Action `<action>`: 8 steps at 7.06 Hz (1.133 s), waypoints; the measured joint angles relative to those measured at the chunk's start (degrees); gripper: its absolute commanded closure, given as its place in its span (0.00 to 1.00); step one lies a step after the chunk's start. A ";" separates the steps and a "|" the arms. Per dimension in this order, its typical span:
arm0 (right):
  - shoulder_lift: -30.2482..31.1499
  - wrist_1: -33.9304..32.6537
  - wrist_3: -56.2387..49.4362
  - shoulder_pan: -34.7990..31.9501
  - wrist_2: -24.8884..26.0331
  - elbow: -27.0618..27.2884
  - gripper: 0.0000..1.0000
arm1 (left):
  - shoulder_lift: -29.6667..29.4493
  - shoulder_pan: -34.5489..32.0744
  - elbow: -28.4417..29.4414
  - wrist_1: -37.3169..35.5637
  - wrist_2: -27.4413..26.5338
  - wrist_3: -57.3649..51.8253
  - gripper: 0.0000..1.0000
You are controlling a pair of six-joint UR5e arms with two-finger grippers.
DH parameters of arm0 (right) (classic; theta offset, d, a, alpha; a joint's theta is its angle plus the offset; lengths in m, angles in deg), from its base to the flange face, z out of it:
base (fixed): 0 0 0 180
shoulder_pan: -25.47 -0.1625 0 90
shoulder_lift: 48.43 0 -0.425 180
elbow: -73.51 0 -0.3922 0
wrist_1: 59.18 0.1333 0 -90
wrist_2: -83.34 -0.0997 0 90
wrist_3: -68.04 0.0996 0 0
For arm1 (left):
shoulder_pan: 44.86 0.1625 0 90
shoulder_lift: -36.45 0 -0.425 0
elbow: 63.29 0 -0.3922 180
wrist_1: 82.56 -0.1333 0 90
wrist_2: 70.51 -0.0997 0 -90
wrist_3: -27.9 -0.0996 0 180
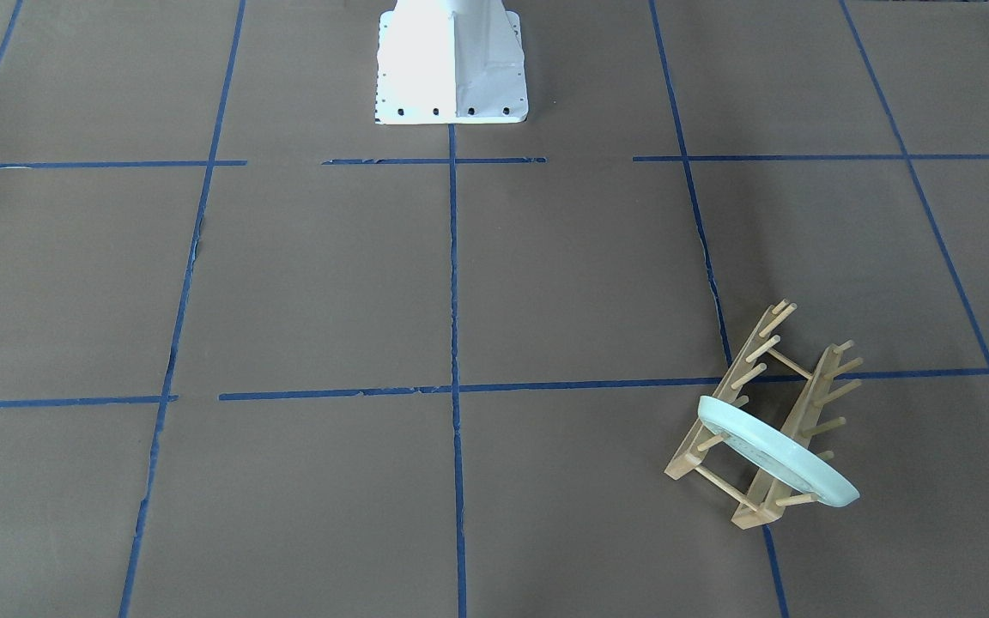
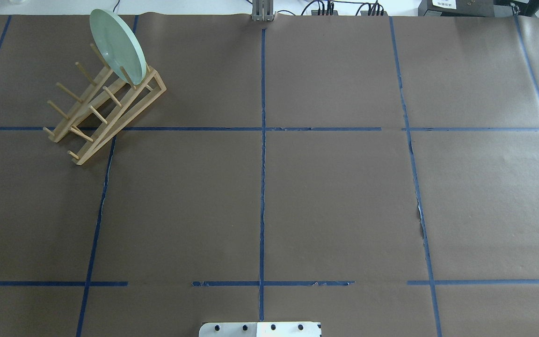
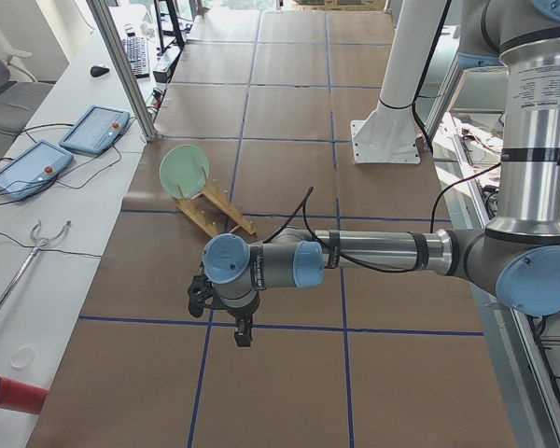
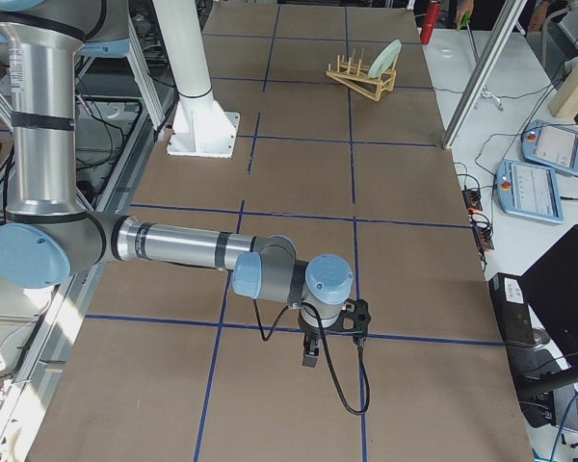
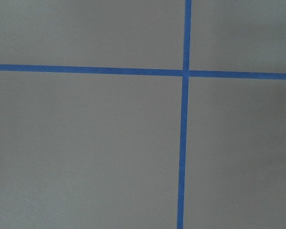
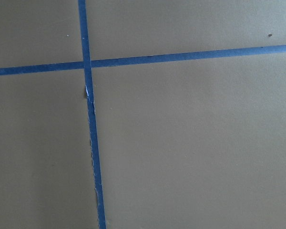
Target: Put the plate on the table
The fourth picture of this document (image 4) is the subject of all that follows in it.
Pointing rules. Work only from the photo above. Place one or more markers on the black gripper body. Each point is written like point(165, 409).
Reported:
point(309, 332)

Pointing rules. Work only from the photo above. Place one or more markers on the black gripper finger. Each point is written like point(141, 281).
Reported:
point(310, 353)

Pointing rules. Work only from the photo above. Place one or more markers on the light green round plate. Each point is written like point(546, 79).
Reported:
point(386, 58)

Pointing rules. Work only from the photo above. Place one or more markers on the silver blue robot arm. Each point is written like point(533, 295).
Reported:
point(48, 235)

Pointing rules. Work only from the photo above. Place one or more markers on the orange black connector strip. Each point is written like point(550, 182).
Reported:
point(480, 223)

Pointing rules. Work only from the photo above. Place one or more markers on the black computer box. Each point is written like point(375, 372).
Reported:
point(512, 313)

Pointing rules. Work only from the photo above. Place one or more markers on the black monitor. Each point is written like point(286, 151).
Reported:
point(550, 286)

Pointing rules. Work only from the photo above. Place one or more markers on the blue teach pendant near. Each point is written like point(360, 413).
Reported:
point(529, 191)

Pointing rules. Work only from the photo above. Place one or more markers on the blue teach pendant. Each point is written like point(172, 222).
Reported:
point(552, 145)
point(529, 191)

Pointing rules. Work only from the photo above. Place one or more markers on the wooden dish rack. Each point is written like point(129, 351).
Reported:
point(352, 72)

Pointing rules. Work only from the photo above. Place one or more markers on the blue teach pendant far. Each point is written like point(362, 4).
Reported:
point(552, 145)

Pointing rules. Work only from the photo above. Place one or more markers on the red cylinder tube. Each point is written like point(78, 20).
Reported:
point(430, 19)

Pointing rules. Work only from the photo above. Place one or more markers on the wooden beam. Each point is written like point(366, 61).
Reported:
point(565, 102)

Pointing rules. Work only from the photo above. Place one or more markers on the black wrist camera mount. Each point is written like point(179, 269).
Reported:
point(354, 318)

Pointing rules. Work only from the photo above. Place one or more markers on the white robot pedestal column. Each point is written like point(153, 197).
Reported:
point(201, 127)

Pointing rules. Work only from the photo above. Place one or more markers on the aluminium frame post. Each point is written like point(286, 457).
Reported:
point(494, 46)

